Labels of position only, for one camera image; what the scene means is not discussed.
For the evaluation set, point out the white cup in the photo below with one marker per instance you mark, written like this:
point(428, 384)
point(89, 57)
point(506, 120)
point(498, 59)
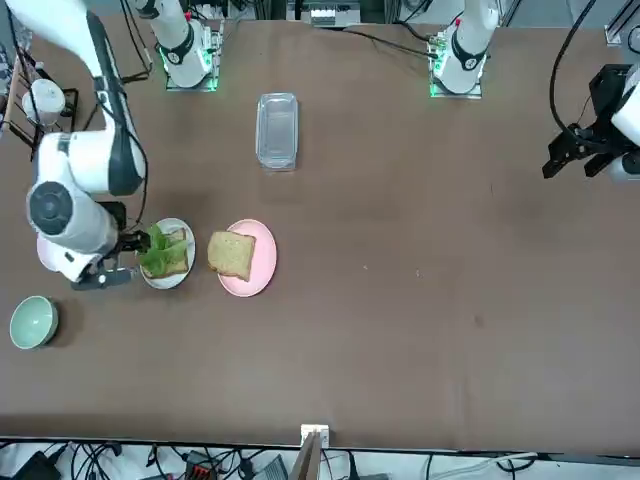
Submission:
point(44, 102)

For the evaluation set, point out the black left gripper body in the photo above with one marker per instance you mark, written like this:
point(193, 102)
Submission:
point(605, 90)

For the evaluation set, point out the aluminium bracket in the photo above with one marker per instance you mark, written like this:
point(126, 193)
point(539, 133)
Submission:
point(614, 34)

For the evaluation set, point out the brown bread slice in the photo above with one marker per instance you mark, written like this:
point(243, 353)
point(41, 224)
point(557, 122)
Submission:
point(181, 267)
point(230, 255)

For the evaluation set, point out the clear plastic container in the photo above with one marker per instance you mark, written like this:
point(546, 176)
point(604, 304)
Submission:
point(277, 130)

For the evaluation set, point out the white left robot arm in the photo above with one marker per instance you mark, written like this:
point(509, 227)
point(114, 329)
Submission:
point(465, 55)

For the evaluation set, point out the green lettuce leaf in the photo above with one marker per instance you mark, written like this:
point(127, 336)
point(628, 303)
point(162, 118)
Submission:
point(160, 250)

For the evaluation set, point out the white bracket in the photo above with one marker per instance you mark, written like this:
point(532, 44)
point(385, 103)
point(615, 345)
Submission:
point(325, 431)

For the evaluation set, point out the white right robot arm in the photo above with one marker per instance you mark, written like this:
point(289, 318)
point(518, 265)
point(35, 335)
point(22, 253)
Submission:
point(75, 165)

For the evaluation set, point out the white round plate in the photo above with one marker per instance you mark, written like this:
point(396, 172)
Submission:
point(167, 283)

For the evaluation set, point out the black red electronic device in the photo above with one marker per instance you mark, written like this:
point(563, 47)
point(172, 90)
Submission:
point(200, 467)

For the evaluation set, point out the black power adapter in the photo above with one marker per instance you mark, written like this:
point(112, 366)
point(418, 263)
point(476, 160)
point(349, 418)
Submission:
point(35, 467)

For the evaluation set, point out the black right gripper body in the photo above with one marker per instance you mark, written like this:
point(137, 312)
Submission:
point(114, 217)

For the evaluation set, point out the pink round plate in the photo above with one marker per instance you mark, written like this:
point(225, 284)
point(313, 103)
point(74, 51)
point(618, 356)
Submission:
point(46, 255)
point(262, 270)

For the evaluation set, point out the white power strip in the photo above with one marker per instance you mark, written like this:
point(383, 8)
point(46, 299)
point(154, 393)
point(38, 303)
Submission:
point(322, 17)

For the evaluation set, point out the green bowl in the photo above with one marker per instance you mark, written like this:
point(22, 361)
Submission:
point(30, 322)

